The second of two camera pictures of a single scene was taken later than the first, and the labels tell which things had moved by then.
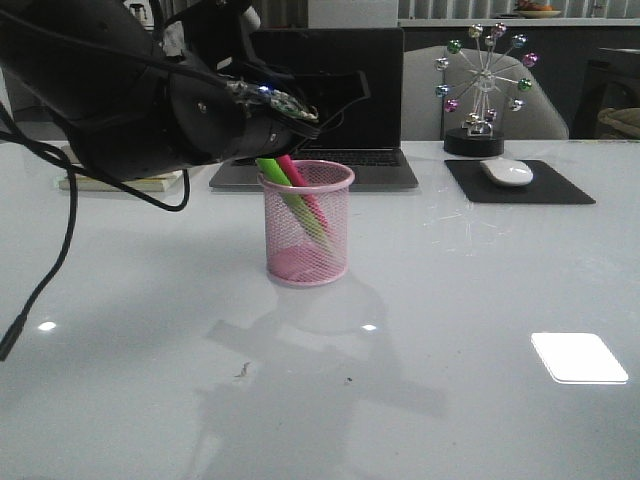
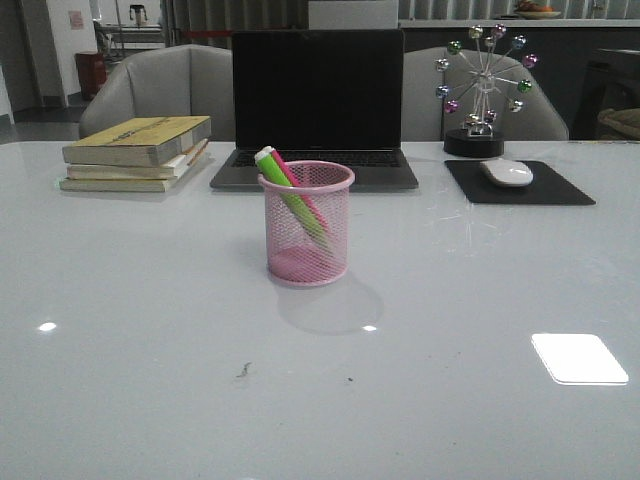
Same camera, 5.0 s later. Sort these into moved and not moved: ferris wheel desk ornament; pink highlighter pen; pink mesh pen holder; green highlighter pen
Moved: pink highlighter pen
Not moved: pink mesh pen holder; ferris wheel desk ornament; green highlighter pen
